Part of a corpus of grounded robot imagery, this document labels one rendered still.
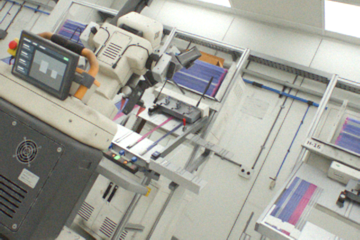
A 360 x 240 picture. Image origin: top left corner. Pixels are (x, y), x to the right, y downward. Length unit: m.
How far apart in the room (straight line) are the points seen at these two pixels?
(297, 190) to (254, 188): 1.80
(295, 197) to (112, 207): 1.29
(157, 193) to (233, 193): 1.67
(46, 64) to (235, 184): 3.09
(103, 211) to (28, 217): 1.47
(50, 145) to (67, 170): 0.11
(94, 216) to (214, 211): 1.72
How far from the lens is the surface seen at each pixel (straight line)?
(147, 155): 2.32
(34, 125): 1.34
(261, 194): 4.01
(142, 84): 1.91
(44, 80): 1.34
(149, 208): 2.55
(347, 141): 2.51
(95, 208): 2.77
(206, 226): 4.11
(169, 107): 2.71
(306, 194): 2.26
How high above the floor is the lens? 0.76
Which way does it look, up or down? 10 degrees up
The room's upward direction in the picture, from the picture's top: 28 degrees clockwise
